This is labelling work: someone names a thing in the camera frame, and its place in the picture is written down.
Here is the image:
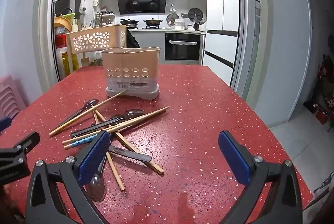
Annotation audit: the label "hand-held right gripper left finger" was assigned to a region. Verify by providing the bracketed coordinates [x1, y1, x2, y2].
[25, 131, 110, 224]

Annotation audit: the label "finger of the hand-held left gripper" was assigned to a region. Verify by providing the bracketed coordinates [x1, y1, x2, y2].
[0, 117, 12, 132]
[0, 132, 41, 159]

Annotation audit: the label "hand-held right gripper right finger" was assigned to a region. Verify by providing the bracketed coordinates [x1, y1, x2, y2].
[219, 131, 303, 224]

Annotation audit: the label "beige plastic utensil holder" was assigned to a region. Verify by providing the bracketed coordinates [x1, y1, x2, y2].
[101, 47, 161, 100]

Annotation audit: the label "pink plastic stool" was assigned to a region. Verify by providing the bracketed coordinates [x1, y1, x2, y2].
[0, 75, 27, 116]

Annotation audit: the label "yellow oil bottle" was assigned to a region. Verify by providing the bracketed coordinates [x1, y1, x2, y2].
[62, 48, 79, 75]

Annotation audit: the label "white refrigerator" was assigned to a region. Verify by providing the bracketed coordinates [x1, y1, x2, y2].
[202, 0, 240, 86]

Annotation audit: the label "red festive decorations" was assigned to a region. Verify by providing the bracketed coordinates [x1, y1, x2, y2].
[303, 56, 334, 125]

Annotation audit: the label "orange plastic basin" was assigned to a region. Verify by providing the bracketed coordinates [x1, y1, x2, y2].
[54, 17, 72, 31]

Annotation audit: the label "beige flower cutout basket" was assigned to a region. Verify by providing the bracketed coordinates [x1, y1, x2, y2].
[65, 25, 129, 54]

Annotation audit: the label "black built-in oven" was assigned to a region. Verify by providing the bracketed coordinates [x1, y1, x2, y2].
[164, 32, 202, 61]

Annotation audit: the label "green plastic basin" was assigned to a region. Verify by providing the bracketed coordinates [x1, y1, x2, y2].
[54, 13, 76, 21]

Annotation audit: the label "black bag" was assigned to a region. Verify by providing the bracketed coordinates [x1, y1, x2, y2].
[127, 29, 140, 49]

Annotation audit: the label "seasoning rack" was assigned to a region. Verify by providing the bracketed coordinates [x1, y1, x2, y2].
[100, 11, 116, 27]

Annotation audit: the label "black wok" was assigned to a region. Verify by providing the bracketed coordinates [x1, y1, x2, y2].
[120, 18, 139, 27]

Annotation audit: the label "black round divided tray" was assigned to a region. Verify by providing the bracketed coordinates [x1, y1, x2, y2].
[188, 7, 204, 24]

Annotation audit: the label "lidded cooking pot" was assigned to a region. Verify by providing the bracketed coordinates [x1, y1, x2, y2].
[143, 18, 163, 28]

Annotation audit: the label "black range hood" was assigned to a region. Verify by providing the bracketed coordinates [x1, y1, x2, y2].
[116, 0, 167, 15]

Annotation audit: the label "grey door frame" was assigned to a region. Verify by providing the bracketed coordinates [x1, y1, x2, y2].
[39, 0, 261, 94]

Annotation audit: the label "round wire strainer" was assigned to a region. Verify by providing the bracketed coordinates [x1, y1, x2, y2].
[166, 13, 180, 25]

